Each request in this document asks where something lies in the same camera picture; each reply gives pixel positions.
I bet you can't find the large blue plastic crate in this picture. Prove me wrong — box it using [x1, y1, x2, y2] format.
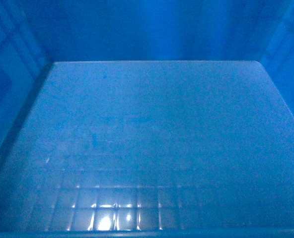
[0, 0, 294, 238]

